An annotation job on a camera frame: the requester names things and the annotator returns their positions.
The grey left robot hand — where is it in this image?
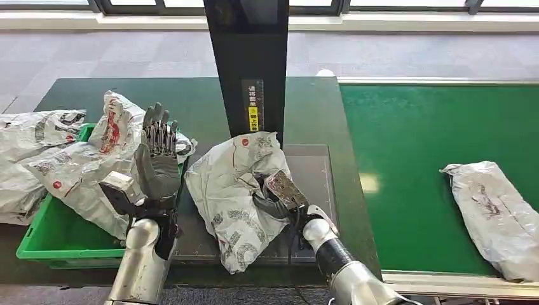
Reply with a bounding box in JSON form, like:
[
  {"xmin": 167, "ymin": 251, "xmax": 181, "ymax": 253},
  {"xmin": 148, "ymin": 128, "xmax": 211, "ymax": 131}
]
[{"xmin": 133, "ymin": 102, "xmax": 182, "ymax": 202}]

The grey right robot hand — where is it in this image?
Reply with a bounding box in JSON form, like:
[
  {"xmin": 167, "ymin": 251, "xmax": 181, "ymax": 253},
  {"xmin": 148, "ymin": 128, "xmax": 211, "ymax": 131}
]
[{"xmin": 252, "ymin": 173, "xmax": 296, "ymax": 220}]

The grey patterned parcel bag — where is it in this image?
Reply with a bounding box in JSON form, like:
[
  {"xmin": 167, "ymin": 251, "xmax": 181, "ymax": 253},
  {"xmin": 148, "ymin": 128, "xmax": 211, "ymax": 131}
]
[{"xmin": 184, "ymin": 131, "xmax": 296, "ymax": 275}]

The white parcel bag red print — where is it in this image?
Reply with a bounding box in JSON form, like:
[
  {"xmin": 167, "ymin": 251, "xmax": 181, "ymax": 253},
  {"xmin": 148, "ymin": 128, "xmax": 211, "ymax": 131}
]
[{"xmin": 23, "ymin": 90, "xmax": 198, "ymax": 241}]

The black yellow label sticker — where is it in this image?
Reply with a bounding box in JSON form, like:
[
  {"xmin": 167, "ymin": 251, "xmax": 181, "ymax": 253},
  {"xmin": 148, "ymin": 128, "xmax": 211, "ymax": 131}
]
[{"xmin": 242, "ymin": 79, "xmax": 265, "ymax": 133}]

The green plastic crate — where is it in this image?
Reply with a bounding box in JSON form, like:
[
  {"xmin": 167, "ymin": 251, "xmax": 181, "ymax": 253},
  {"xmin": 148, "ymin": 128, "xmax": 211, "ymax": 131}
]
[{"xmin": 16, "ymin": 122, "xmax": 188, "ymax": 269}]

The crumpled grey parcel bag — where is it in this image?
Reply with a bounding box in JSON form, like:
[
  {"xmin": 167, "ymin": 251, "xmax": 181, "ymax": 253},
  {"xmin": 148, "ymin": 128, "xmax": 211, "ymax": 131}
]
[{"xmin": 0, "ymin": 109, "xmax": 87, "ymax": 226}]

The black scanner pillar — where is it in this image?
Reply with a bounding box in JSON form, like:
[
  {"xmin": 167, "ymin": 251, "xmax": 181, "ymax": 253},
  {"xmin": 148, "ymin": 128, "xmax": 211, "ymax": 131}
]
[{"xmin": 203, "ymin": 0, "xmax": 290, "ymax": 148}]

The green conveyor belt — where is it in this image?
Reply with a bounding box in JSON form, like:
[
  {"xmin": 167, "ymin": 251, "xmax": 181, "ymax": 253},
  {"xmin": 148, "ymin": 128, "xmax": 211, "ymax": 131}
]
[{"xmin": 339, "ymin": 83, "xmax": 539, "ymax": 276}]

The long grey parcel bag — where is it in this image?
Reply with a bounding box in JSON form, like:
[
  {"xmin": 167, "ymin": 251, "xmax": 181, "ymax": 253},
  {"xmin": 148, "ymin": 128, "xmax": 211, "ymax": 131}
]
[{"xmin": 439, "ymin": 160, "xmax": 539, "ymax": 283}]

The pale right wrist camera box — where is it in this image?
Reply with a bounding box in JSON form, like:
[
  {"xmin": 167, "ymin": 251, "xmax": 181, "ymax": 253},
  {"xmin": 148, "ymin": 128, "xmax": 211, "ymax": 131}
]
[{"xmin": 264, "ymin": 170, "xmax": 310, "ymax": 208}]

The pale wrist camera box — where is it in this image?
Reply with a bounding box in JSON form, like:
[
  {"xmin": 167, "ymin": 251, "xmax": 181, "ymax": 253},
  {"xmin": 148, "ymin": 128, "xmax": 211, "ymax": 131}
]
[
  {"xmin": 264, "ymin": 170, "xmax": 310, "ymax": 208},
  {"xmin": 99, "ymin": 170, "xmax": 146, "ymax": 215}
]

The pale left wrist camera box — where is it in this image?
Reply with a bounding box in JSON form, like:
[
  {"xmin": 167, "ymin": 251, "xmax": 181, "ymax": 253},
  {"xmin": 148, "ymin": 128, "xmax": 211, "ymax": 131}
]
[{"xmin": 99, "ymin": 170, "xmax": 146, "ymax": 215}]

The dark window frame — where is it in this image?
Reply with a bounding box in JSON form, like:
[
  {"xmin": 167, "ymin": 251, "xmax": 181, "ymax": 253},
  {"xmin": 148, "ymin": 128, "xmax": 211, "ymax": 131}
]
[{"xmin": 0, "ymin": 0, "xmax": 539, "ymax": 15}]

